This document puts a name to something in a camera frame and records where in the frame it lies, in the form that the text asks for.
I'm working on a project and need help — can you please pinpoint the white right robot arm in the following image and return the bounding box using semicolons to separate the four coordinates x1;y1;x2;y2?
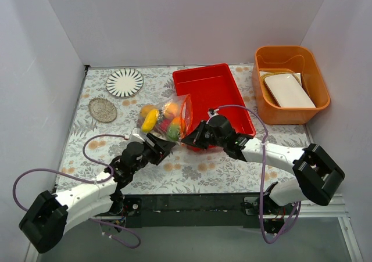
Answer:
181;115;345;214

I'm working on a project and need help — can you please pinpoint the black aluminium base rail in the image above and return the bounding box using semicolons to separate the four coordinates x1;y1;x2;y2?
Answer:
36;186;349;229

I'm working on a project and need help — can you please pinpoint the red plastic tray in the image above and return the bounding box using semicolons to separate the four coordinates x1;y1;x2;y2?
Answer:
173;64;256;140

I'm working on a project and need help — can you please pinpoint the striped round plate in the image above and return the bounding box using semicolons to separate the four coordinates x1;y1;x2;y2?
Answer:
106;68;144;98

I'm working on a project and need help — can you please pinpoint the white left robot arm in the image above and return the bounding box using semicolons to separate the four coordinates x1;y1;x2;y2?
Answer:
19;133;176;253

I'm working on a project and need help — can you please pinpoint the green red mango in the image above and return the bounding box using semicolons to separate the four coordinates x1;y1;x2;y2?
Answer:
166;116;185;141

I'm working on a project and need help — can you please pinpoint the white rectangular plate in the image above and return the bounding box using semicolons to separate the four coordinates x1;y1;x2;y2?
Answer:
262;73;316;109

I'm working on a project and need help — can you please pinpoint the orange plastic basin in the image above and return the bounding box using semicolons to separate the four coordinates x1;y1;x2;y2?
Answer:
252;45;331;125

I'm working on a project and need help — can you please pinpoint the floral patterned table mat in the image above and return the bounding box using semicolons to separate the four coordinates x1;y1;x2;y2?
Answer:
55;65;325;195

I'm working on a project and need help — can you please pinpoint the woven round coaster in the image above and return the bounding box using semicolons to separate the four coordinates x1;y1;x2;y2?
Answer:
88;98;117;123

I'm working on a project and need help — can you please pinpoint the orange peach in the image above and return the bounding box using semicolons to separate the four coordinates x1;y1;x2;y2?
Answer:
163;102;179;120

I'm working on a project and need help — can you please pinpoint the red fruit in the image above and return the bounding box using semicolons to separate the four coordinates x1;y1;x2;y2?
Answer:
158;119;171;133

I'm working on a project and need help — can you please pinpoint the clear zip top bag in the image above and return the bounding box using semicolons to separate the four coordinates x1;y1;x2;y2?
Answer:
137;94;193;142

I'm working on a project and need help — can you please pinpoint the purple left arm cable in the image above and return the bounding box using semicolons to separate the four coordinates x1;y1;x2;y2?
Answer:
13;134;142;249

